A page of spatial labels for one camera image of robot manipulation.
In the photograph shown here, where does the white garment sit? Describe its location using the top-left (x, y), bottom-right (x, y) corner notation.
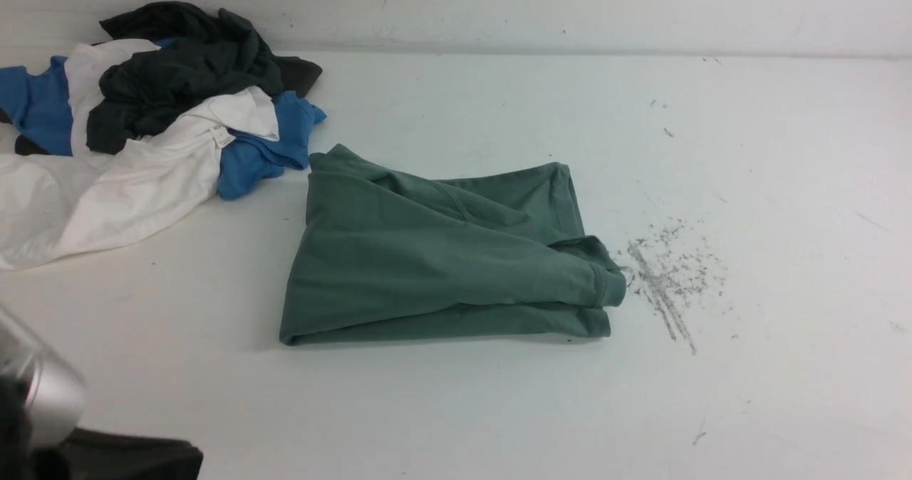
top-left (1, 39), bottom-right (278, 270)

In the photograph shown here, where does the green long-sleeve top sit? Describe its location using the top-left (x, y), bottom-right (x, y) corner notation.
top-left (278, 145), bottom-right (628, 346)

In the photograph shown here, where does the blue garment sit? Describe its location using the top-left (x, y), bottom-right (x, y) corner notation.
top-left (0, 37), bottom-right (328, 202)

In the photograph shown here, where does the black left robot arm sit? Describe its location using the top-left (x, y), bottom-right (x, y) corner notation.
top-left (1, 309), bottom-right (203, 479)

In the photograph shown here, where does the dark grey garment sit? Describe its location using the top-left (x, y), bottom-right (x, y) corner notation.
top-left (2, 1), bottom-right (323, 155)

